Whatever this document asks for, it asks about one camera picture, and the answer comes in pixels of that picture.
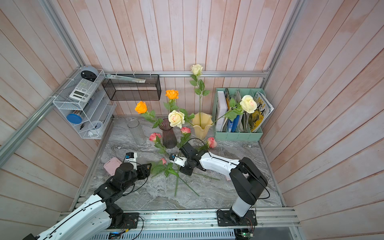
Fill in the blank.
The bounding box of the white wire shelf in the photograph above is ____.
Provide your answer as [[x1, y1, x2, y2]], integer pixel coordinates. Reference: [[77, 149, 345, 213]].
[[53, 68, 117, 140]]

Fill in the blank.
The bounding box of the pink case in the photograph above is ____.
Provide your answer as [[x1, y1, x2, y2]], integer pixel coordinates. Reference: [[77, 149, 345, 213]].
[[103, 157, 122, 176]]

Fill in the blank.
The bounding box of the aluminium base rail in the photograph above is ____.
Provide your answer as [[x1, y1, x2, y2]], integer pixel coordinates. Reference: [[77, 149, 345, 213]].
[[88, 208, 305, 240]]

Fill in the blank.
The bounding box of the pink rose bud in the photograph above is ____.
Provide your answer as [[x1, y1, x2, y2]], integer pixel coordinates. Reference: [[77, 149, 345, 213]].
[[161, 158, 200, 197]]

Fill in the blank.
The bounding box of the blue folder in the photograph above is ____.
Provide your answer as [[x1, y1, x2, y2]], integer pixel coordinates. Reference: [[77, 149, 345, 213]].
[[227, 115, 240, 133]]

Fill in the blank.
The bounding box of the clear glass vase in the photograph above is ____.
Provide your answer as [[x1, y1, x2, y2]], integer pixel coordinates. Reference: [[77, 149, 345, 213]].
[[128, 119, 146, 145]]

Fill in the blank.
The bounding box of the blue lid jar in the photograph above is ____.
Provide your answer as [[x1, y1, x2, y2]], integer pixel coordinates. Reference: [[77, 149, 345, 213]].
[[66, 110, 83, 125]]

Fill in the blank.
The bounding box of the round grey alarm clock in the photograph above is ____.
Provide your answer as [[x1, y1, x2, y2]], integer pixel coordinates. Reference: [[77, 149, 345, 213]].
[[81, 66, 99, 82]]

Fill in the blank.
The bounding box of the pink rose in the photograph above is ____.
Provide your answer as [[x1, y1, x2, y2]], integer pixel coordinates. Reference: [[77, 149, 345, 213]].
[[198, 137, 218, 151], [149, 133, 169, 156], [177, 127, 191, 148]]

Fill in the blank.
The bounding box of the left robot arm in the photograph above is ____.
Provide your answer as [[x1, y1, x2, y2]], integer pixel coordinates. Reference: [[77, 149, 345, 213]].
[[24, 162, 152, 240]]

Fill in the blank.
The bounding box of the white desk calculator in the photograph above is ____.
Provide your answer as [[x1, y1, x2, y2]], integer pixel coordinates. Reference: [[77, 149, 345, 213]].
[[69, 79, 97, 102]]

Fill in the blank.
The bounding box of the yellow magazine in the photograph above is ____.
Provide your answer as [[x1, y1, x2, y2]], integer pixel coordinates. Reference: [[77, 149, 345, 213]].
[[248, 92, 274, 133]]

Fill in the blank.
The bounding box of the black wire basket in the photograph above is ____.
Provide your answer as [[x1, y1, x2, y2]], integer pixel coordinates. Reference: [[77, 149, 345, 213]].
[[102, 74, 162, 101]]

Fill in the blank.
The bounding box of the white book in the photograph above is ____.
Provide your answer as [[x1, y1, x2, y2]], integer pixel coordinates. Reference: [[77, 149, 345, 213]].
[[216, 91, 228, 132]]

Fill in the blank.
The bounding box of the paper strip on basket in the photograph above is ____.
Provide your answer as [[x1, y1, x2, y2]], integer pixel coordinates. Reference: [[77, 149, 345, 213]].
[[106, 74, 146, 84]]

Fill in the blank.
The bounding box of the purple glass vase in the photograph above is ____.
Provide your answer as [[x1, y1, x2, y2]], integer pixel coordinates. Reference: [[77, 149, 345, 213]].
[[159, 119, 178, 149]]

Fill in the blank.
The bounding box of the cream rose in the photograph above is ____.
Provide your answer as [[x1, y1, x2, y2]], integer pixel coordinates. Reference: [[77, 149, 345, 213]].
[[214, 95, 258, 124], [168, 109, 195, 129], [190, 64, 210, 127]]

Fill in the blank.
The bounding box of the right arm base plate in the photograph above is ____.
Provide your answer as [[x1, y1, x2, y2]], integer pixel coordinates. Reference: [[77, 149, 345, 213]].
[[216, 209, 258, 227]]

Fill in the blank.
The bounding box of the orange rose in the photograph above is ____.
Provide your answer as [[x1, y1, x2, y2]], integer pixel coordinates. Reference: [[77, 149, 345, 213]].
[[151, 161, 200, 197], [164, 90, 180, 112], [135, 101, 165, 130]]

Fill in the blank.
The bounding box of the yellow ruffled vase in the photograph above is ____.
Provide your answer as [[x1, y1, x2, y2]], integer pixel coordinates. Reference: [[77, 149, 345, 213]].
[[192, 113, 214, 140]]

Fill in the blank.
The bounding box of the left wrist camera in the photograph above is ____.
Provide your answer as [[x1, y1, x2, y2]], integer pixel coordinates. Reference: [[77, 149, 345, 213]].
[[124, 152, 138, 170]]

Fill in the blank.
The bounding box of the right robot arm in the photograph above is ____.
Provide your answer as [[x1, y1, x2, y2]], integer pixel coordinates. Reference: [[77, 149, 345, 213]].
[[169, 143, 268, 221]]

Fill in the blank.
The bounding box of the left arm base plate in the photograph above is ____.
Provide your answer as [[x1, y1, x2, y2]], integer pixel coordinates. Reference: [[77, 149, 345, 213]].
[[108, 213, 140, 230]]

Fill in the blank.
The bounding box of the mint green file organizer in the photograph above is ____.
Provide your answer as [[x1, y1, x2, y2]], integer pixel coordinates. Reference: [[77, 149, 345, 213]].
[[211, 88, 266, 142]]

